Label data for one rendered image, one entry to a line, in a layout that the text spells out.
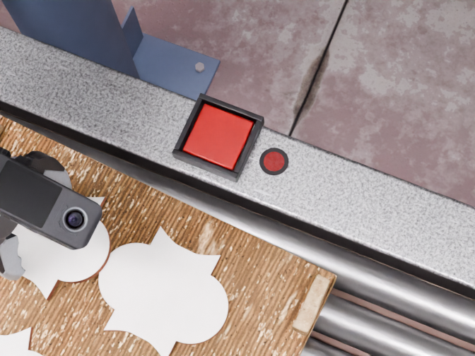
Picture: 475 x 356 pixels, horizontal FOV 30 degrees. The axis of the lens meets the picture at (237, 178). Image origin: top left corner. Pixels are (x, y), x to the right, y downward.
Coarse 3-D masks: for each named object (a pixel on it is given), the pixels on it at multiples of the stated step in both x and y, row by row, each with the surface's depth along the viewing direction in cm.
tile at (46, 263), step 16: (32, 240) 91; (48, 240) 91; (96, 240) 90; (32, 256) 90; (48, 256) 90; (64, 256) 90; (80, 256) 90; (96, 256) 90; (32, 272) 90; (48, 272) 90; (64, 272) 89; (80, 272) 89; (96, 272) 89; (48, 288) 89
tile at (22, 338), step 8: (32, 328) 89; (0, 336) 88; (8, 336) 88; (16, 336) 88; (24, 336) 88; (0, 344) 88; (8, 344) 88; (16, 344) 88; (24, 344) 88; (0, 352) 88; (8, 352) 88; (16, 352) 88; (24, 352) 88; (32, 352) 88
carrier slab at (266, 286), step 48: (0, 144) 96; (48, 144) 96; (96, 192) 94; (144, 192) 93; (144, 240) 92; (192, 240) 91; (240, 240) 91; (0, 288) 91; (96, 288) 90; (240, 288) 90; (288, 288) 89; (48, 336) 89; (96, 336) 89; (240, 336) 88; (288, 336) 88
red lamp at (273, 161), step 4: (272, 152) 96; (276, 152) 96; (268, 156) 96; (272, 156) 96; (276, 156) 96; (280, 156) 96; (264, 160) 96; (268, 160) 96; (272, 160) 96; (276, 160) 96; (280, 160) 96; (264, 164) 96; (268, 164) 96; (272, 164) 96; (276, 164) 96; (280, 164) 96; (268, 168) 96; (272, 168) 96; (276, 168) 96; (280, 168) 95
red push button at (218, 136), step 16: (208, 112) 96; (224, 112) 96; (192, 128) 96; (208, 128) 96; (224, 128) 96; (240, 128) 96; (192, 144) 95; (208, 144) 95; (224, 144) 95; (240, 144) 95; (208, 160) 95; (224, 160) 95
